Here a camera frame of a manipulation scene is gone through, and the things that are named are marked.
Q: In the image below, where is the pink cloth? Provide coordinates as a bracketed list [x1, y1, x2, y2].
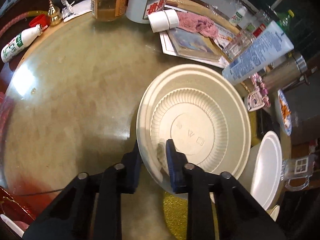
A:
[175, 11, 219, 39]

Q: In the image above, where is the clear jar black lid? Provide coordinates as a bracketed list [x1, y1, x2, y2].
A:
[222, 4, 278, 62]

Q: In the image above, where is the red plate with white sticker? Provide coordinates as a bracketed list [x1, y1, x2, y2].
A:
[0, 185, 35, 239]

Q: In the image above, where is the cream ribbed plastic bowl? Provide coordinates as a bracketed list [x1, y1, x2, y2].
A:
[136, 64, 251, 195]

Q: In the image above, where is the pink bead string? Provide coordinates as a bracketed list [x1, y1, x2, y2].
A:
[251, 74, 272, 108]

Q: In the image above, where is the steel thermos flask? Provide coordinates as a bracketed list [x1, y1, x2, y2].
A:
[260, 52, 308, 94]

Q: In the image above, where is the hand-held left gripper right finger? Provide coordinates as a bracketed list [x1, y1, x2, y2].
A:
[166, 139, 288, 240]

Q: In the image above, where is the white milk bottle green label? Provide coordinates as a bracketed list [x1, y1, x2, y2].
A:
[1, 24, 43, 63]

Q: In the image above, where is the glass beer mug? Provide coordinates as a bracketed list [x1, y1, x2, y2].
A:
[281, 154, 318, 192]

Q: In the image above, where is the white car key fob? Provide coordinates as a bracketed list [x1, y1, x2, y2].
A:
[247, 91, 265, 112]

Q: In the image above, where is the small clear plastic packet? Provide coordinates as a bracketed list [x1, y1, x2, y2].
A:
[61, 0, 75, 22]

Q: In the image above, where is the peanut butter jar gold lid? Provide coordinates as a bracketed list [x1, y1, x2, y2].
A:
[90, 0, 131, 22]

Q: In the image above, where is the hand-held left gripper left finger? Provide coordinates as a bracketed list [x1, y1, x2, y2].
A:
[22, 140, 143, 240]

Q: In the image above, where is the blue-rimmed plate with food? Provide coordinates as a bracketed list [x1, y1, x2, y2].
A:
[277, 89, 293, 136]

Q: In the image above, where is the picture booklet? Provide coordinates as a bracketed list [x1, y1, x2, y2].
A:
[160, 26, 234, 68]

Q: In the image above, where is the colourful hula hoop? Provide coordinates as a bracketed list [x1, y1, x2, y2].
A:
[0, 9, 49, 38]

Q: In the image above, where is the small white bottle green label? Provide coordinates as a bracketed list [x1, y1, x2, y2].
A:
[229, 6, 247, 27]

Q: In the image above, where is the white foam bowl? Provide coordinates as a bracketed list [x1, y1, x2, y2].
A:
[269, 204, 281, 222]
[246, 131, 283, 211]

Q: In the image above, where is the black phone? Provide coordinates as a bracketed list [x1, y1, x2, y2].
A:
[256, 109, 275, 140]

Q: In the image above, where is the white blue-print tube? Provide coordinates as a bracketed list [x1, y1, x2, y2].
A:
[222, 20, 295, 85]

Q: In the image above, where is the gold bell ornament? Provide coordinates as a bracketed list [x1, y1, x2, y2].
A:
[47, 0, 62, 26]

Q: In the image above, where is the green plastic bottle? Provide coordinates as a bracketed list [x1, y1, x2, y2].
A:
[277, 9, 295, 30]

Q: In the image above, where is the white liquor bottle red cap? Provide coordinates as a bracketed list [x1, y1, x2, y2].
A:
[125, 0, 175, 25]

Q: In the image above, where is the white paper sheet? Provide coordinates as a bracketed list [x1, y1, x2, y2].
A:
[70, 0, 92, 14]

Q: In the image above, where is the gold glitter round mat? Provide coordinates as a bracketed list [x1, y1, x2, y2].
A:
[162, 110, 265, 240]

